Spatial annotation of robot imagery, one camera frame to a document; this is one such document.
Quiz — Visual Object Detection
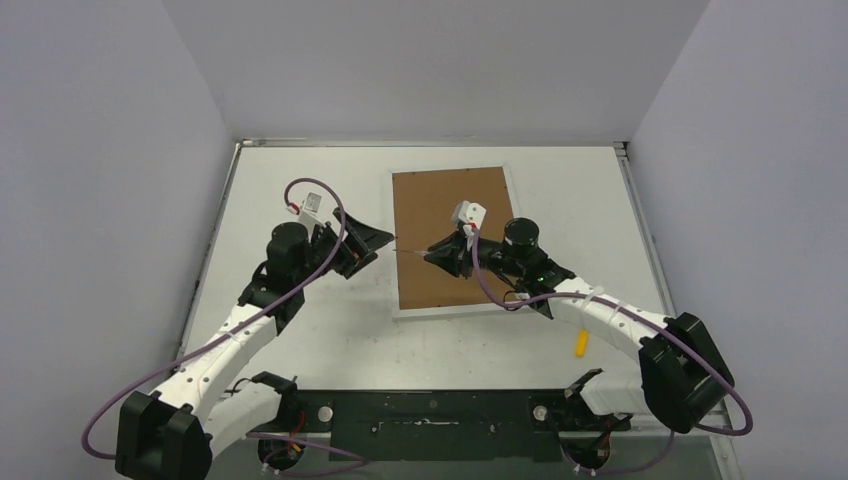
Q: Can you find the aluminium table front rail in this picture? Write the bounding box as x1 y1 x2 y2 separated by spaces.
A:
137 390 735 440

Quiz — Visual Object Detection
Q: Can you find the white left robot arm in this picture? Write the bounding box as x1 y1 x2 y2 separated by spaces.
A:
115 210 394 479

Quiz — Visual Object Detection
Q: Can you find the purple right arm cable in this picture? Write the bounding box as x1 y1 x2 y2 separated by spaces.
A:
467 225 755 477

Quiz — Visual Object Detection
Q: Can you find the clear handle screwdriver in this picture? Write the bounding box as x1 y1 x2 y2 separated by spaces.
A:
393 248 429 258

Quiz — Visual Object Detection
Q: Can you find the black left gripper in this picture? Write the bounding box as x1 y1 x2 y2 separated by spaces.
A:
295 209 394 287

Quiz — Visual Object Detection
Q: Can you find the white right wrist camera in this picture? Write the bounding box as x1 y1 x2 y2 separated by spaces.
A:
451 200 487 235

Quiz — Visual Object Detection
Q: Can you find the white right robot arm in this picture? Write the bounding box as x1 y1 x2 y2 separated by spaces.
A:
424 218 752 436

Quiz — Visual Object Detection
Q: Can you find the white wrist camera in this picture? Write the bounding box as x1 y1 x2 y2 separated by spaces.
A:
451 200 487 235
298 192 325 232

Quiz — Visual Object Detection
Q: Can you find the white picture frame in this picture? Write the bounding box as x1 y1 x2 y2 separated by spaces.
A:
386 163 521 320

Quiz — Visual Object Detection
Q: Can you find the yellow handle screwdriver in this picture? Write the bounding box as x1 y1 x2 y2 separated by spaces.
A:
574 329 589 358

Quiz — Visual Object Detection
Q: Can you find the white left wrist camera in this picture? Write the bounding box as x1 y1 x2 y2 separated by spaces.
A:
298 192 325 232

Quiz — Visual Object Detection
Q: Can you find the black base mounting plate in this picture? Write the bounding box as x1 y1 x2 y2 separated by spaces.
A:
231 389 632 464

